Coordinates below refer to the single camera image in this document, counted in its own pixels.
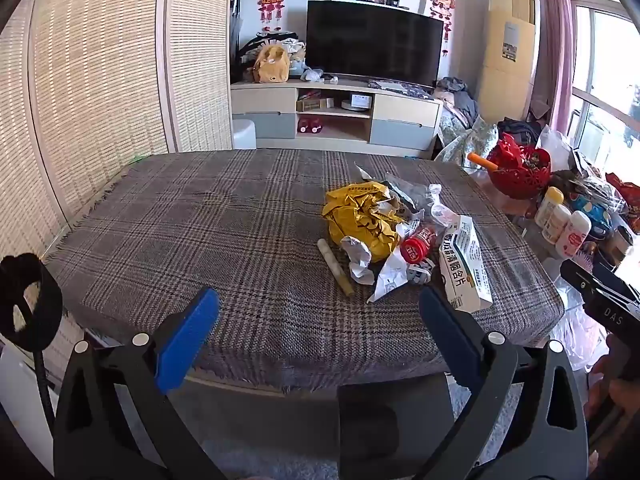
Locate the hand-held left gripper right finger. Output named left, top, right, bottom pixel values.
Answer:
left=419, top=285, right=590, bottom=480

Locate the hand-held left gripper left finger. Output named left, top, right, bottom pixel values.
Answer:
left=53, top=287, right=226, bottom=480

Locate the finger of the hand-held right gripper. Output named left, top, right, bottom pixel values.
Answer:
left=560, top=258, right=640, bottom=312
left=594, top=261, right=640, bottom=293

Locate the white green medicine box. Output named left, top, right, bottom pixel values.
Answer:
left=438, top=215, right=493, bottom=311

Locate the white torn paper envelope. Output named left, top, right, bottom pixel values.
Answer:
left=368, top=250, right=417, bottom=303

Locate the round plastic cup red label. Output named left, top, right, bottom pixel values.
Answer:
left=400, top=224, right=440, bottom=263

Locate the dark grey trash bin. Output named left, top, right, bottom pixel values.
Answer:
left=337, top=374, right=453, bottom=480

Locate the clear plastic wrapper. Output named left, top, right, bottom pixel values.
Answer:
left=395, top=182, right=458, bottom=231

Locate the beige paper stick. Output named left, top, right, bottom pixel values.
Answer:
left=317, top=238, right=356, bottom=297

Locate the yellow paper bag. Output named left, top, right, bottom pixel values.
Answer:
left=321, top=181, right=416, bottom=262

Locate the person's right hand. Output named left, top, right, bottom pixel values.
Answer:
left=587, top=335, right=640, bottom=441

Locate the stack of dark bowls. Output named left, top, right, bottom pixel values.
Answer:
left=602, top=225, right=636, bottom=267

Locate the clear plastic bag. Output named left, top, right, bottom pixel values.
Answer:
left=547, top=280, right=612, bottom=372

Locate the white bottle pink label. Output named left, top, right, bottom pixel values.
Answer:
left=555, top=210, right=592, bottom=260

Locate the plain white bottle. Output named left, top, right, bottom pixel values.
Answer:
left=541, top=203, right=572, bottom=245

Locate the blue snack packet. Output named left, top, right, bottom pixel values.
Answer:
left=570, top=192, right=628, bottom=241

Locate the red snack bag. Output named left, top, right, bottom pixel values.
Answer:
left=605, top=172, right=640, bottom=233

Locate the grey plaid blanket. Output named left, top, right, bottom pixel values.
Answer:
left=44, top=149, right=558, bottom=395

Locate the red lattice basket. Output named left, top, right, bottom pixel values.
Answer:
left=487, top=132, right=552, bottom=201

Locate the grey fluffy rug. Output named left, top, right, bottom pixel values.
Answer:
left=150, top=375, right=526, bottom=480

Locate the white plastic bag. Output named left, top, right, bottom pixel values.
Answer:
left=537, top=124, right=573, bottom=171

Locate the floral cloth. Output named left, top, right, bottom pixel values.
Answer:
left=435, top=115, right=501, bottom=168

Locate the window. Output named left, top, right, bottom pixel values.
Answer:
left=567, top=0, right=640, bottom=171

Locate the white stool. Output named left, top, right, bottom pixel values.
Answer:
left=231, top=119, right=257, bottom=150

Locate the pile of grey clothes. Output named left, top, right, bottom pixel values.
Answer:
left=432, top=76, right=481, bottom=131

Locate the beige grey television cabinet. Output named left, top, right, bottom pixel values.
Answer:
left=230, top=81, right=443, bottom=161

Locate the beige standing air conditioner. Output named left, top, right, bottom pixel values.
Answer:
left=477, top=0, right=542, bottom=123

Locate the pink curtain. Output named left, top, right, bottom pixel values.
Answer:
left=535, top=0, right=576, bottom=136

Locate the woven bamboo screen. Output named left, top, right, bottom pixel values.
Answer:
left=0, top=0, right=233, bottom=273

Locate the yellow plush backpack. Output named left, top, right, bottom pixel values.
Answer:
left=251, top=44, right=292, bottom=84

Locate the black flat television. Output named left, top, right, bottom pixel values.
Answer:
left=306, top=0, right=445, bottom=88

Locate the black strap loop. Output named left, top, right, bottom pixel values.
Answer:
left=0, top=254, right=63, bottom=352

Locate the black braided cable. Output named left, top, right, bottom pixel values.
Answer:
left=30, top=345, right=57, bottom=433

